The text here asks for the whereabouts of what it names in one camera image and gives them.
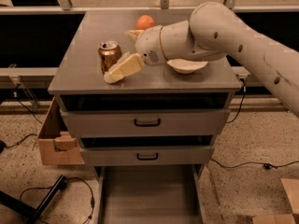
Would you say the black cable floor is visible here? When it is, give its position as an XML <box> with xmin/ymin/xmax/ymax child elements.
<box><xmin>210</xmin><ymin>158</ymin><xmax>299</xmax><ymax>171</ymax></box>
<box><xmin>19</xmin><ymin>176</ymin><xmax>95</xmax><ymax>224</ymax></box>

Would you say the orange soda can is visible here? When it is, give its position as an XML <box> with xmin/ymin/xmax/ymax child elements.
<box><xmin>98</xmin><ymin>40</ymin><xmax>122</xmax><ymax>74</ymax></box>

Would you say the cardboard box left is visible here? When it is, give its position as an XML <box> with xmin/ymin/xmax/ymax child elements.
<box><xmin>37</xmin><ymin>99</ymin><xmax>84</xmax><ymax>165</ymax></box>

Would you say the grey drawer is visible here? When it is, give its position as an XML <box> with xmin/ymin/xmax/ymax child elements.
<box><xmin>80</xmin><ymin>146</ymin><xmax>214</xmax><ymax>166</ymax></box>
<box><xmin>94</xmin><ymin>164</ymin><xmax>207</xmax><ymax>224</ymax></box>
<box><xmin>62</xmin><ymin>109</ymin><xmax>229</xmax><ymax>138</ymax></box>

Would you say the grey drawer cabinet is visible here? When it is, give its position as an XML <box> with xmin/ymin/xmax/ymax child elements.
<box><xmin>47</xmin><ymin>8</ymin><xmax>243</xmax><ymax>167</ymax></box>

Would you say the black cable left floor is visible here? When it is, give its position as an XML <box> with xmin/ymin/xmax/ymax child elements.
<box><xmin>19</xmin><ymin>176</ymin><xmax>95</xmax><ymax>224</ymax></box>

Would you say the black cable far left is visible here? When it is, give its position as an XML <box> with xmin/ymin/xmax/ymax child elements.
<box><xmin>0</xmin><ymin>84</ymin><xmax>44</xmax><ymax>152</ymax></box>

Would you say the grey bottom drawer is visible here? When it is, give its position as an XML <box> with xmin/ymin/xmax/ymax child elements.
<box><xmin>94</xmin><ymin>164</ymin><xmax>207</xmax><ymax>224</ymax></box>

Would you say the grey middle drawer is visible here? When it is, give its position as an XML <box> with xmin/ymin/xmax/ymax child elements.
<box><xmin>80</xmin><ymin>146</ymin><xmax>214</xmax><ymax>166</ymax></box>

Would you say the black cable right floor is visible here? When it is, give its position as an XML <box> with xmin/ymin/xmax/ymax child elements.
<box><xmin>210</xmin><ymin>158</ymin><xmax>299</xmax><ymax>171</ymax></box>

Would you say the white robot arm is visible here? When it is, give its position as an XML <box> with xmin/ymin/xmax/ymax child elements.
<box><xmin>104</xmin><ymin>2</ymin><xmax>299</xmax><ymax>116</ymax></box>

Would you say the grey top drawer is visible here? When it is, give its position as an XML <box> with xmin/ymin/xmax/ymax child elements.
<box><xmin>62</xmin><ymin>109</ymin><xmax>229</xmax><ymax>138</ymax></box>

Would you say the black metal stand leg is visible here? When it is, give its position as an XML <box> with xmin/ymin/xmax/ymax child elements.
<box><xmin>0</xmin><ymin>175</ymin><xmax>66</xmax><ymax>224</ymax></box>

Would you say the black cable behind cabinet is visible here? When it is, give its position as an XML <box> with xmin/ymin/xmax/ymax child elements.
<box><xmin>225</xmin><ymin>77</ymin><xmax>247</xmax><ymax>125</ymax></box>

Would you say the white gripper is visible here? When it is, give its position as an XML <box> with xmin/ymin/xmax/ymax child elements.
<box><xmin>104</xmin><ymin>25</ymin><xmax>166</xmax><ymax>84</ymax></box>

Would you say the white paper bowl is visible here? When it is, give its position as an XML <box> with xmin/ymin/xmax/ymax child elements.
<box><xmin>167</xmin><ymin>59</ymin><xmax>207</xmax><ymax>75</ymax></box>

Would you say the orange fruit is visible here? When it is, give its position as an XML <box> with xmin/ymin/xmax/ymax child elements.
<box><xmin>135</xmin><ymin>15</ymin><xmax>156</xmax><ymax>30</ymax></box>

